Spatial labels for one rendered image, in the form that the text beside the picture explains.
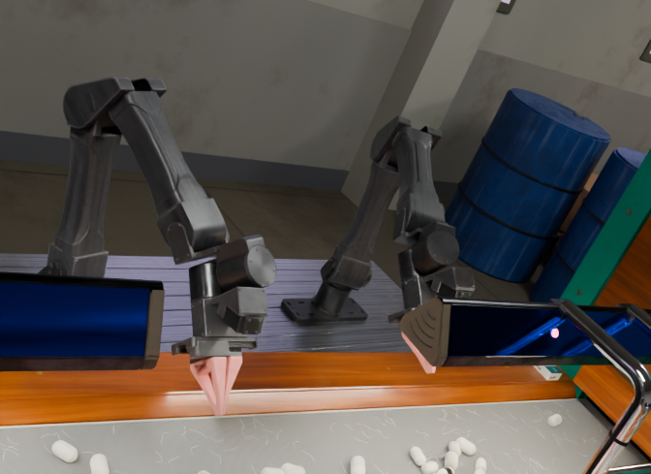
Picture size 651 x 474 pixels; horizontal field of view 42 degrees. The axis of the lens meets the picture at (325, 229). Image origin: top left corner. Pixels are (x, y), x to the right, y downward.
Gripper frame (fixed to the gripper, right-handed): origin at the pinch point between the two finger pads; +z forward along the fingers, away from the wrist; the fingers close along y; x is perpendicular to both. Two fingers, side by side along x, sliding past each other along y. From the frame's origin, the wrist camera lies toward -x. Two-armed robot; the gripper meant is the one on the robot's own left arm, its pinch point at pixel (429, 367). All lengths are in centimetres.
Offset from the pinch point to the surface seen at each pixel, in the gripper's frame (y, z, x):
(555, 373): 43.8, -0.2, 9.7
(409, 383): 5.3, 0.8, 11.1
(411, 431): 0.7, 9.3, 7.2
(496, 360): -16.8, 3.7, -29.2
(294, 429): -21.6, 7.8, 8.5
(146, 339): -63, 2, -30
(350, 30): 131, -180, 157
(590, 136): 228, -124, 110
